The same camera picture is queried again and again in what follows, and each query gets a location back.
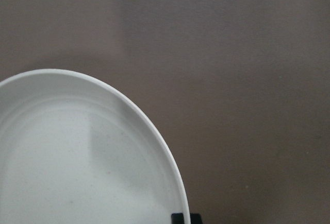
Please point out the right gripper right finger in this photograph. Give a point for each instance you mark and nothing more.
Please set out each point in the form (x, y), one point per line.
(195, 218)

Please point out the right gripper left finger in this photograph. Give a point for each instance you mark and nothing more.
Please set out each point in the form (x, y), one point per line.
(177, 218)

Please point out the beige round plate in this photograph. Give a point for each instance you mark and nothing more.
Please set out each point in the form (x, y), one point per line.
(76, 150)

